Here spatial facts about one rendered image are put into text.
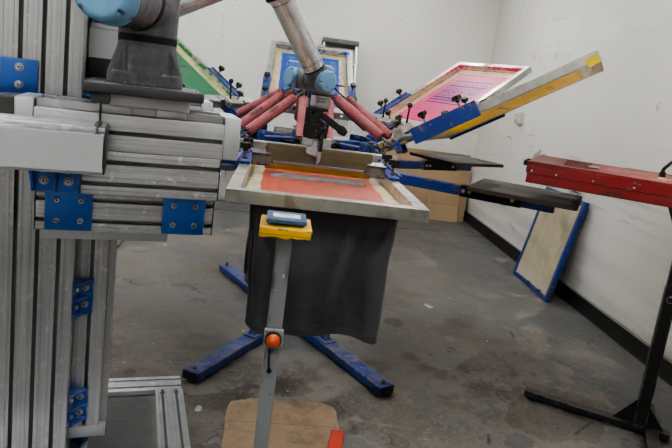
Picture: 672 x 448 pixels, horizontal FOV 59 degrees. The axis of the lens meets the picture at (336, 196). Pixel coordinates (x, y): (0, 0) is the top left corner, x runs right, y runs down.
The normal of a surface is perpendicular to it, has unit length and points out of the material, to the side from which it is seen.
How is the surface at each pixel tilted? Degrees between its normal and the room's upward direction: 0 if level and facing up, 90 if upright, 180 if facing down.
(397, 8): 90
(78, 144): 90
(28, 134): 90
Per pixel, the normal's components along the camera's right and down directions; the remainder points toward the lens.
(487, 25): 0.08, 0.19
